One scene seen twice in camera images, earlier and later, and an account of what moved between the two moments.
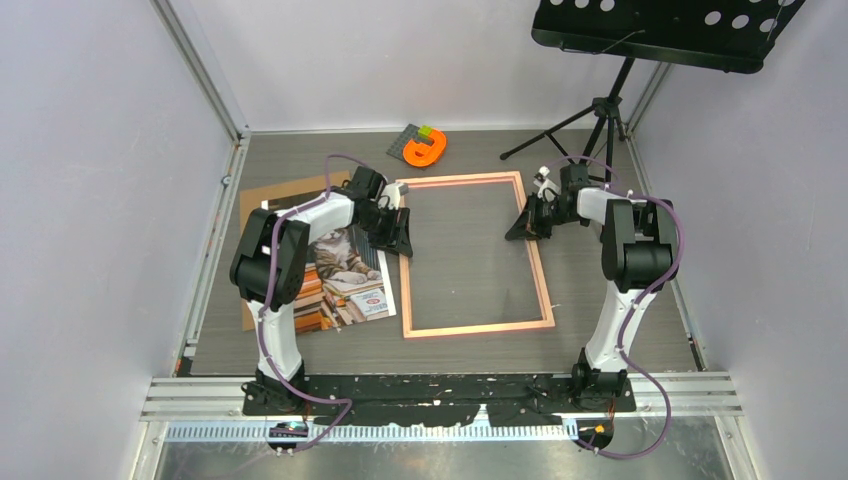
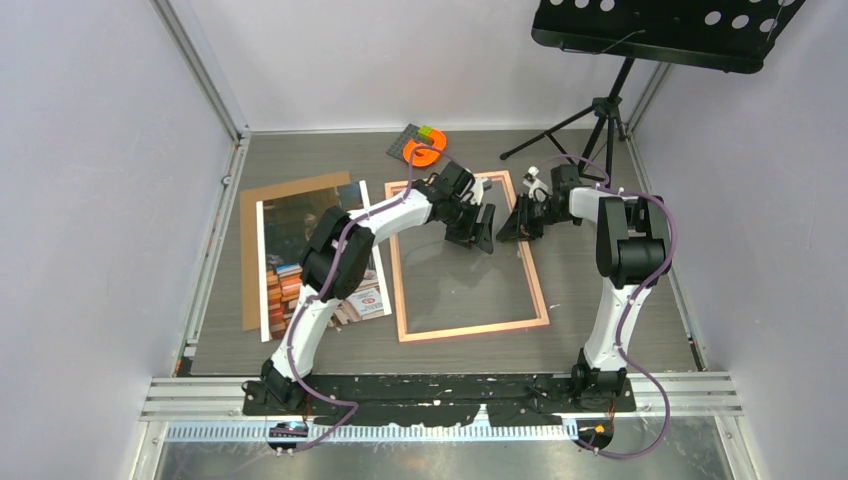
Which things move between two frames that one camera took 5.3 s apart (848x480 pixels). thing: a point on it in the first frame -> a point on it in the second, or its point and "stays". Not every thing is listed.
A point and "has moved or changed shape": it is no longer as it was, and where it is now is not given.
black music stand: (732, 33) stays
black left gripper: (400, 222) -> (469, 234)
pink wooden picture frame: (536, 256) has moved or changed shape
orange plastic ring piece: (423, 154) stays
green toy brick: (424, 131) stays
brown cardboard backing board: (253, 198) stays
